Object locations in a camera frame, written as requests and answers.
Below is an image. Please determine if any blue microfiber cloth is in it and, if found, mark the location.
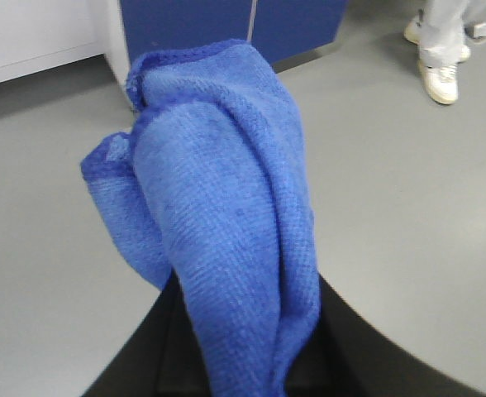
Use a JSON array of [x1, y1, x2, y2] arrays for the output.
[[80, 40, 321, 396]]

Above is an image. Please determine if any white right shoe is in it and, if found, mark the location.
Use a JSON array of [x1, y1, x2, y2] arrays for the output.
[[403, 15, 471, 63]]

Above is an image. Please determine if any white left shoe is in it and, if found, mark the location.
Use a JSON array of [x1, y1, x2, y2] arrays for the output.
[[417, 60, 459, 105]]

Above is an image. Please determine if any white wall cabinet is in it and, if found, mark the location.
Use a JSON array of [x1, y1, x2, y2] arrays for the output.
[[0, 1, 122, 83]]

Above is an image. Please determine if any person in grey trousers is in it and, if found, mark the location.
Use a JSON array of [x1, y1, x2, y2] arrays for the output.
[[419, 0, 486, 68]]

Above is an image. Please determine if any white power adapter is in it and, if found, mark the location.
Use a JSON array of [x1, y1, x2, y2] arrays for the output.
[[465, 22, 486, 43]]

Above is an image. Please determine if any white shoe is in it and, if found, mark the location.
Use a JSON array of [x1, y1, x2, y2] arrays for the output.
[[417, 60, 459, 105], [403, 15, 471, 63]]

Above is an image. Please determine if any blue floor cabinet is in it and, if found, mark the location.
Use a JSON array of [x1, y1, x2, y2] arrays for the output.
[[120, 0, 347, 64]]

